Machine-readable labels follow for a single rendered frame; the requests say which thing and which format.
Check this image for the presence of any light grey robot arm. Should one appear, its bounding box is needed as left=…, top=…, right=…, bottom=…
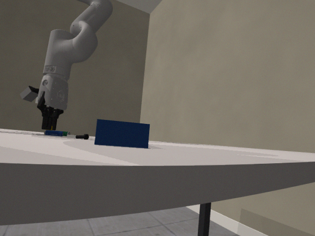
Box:
left=20, top=0, right=113, bottom=102

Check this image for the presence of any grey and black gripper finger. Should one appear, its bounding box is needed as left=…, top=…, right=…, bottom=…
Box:
left=51, top=108, right=63, bottom=130
left=37, top=92, right=52, bottom=130

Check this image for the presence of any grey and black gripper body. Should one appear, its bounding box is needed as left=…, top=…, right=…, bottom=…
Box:
left=37, top=75, right=68, bottom=110

